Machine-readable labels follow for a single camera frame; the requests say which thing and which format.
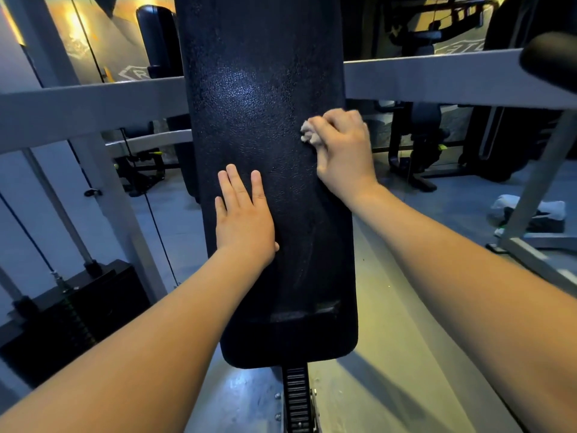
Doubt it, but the person's left forearm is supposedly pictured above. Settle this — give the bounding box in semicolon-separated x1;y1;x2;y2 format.
0;248;276;433

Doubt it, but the black padded bench backrest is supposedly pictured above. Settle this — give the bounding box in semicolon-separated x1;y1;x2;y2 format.
173;0;359;370

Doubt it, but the white wiping cloth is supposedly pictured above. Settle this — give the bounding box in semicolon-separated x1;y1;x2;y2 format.
300;120;323;146

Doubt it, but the black foam roller pad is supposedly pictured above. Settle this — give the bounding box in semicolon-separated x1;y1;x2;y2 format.
519;31;577;96

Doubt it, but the person's right hand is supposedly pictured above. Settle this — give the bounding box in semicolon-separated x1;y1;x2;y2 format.
301;109;380;210

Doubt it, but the person's right forearm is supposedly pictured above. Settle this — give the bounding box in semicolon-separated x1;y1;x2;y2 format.
350;181;577;433

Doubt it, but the white towel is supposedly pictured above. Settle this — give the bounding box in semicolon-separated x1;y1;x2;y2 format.
487;194;567;227

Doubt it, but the black exercise machine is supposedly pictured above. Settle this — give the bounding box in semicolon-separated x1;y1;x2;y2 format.
373;0;496;193

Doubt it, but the black upright cylinder pad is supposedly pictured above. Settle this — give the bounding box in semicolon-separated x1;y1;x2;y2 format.
136;5;201;204

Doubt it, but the black toothed adjustment rail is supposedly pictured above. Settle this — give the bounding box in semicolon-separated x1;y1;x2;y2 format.
281;364;317;433

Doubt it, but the person's left hand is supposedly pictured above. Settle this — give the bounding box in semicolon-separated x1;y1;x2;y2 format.
215;164;280;268

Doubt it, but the black machine cable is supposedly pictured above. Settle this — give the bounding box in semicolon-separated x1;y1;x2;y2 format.
118;128;181;287
0;193;61;280

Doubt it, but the black machine with green knob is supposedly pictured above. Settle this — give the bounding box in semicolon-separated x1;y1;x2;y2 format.
113;126;166;197

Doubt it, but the grey metal machine frame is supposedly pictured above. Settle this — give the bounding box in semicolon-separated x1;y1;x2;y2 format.
0;0;577;305

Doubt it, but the black weight stack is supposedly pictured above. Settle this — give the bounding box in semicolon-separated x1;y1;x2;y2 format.
0;259;152;389

